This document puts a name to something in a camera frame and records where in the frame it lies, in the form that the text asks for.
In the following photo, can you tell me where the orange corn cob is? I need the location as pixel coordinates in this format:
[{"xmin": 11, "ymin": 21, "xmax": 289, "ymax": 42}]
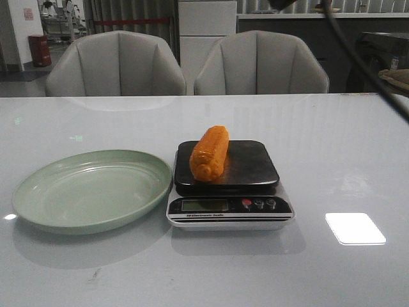
[{"xmin": 189, "ymin": 125, "xmax": 229, "ymax": 182}]

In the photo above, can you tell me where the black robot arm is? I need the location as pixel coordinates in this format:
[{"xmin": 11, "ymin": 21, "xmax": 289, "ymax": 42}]
[{"xmin": 268, "ymin": 0, "xmax": 297, "ymax": 12}]

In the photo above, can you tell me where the black silver kitchen scale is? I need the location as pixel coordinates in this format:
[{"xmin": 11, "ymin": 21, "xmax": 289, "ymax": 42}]
[{"xmin": 166, "ymin": 140, "xmax": 295, "ymax": 231}]

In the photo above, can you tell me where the right grey upholstered chair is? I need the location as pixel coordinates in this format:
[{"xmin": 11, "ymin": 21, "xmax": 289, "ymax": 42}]
[{"xmin": 194, "ymin": 30, "xmax": 330, "ymax": 95}]

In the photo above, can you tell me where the grey upholstered chair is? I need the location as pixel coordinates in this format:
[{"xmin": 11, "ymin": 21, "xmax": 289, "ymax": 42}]
[
  {"xmin": 45, "ymin": 31, "xmax": 187, "ymax": 97},
  {"xmin": 194, "ymin": 30, "xmax": 330, "ymax": 95}
]

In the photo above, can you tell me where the light green oval plate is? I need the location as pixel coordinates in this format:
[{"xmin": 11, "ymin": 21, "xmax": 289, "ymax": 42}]
[{"xmin": 12, "ymin": 150, "xmax": 173, "ymax": 235}]

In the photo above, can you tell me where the left grey upholstered chair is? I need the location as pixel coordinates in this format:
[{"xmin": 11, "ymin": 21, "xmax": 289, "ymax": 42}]
[{"xmin": 45, "ymin": 31, "xmax": 187, "ymax": 97}]

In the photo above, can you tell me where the white drawer cabinet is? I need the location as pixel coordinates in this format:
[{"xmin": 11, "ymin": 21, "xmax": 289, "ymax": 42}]
[{"xmin": 178, "ymin": 1, "xmax": 237, "ymax": 95}]

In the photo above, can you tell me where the grey counter with white top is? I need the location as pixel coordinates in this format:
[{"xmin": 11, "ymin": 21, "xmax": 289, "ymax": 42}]
[{"xmin": 237, "ymin": 13, "xmax": 408, "ymax": 93}]

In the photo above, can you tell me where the dark glossy side table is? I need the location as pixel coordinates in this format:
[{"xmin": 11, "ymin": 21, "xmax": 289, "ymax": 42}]
[{"xmin": 355, "ymin": 32, "xmax": 408, "ymax": 74}]

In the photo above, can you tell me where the tan cushion at right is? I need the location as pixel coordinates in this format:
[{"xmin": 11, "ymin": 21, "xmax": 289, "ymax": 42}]
[{"xmin": 378, "ymin": 68, "xmax": 409, "ymax": 97}]

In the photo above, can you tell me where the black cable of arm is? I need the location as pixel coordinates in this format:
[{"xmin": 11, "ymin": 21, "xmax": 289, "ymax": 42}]
[{"xmin": 320, "ymin": 0, "xmax": 409, "ymax": 123}]

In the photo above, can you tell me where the pink paper sign on wall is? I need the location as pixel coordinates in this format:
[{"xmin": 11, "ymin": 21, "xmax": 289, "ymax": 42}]
[{"xmin": 23, "ymin": 8, "xmax": 34, "ymax": 21}]

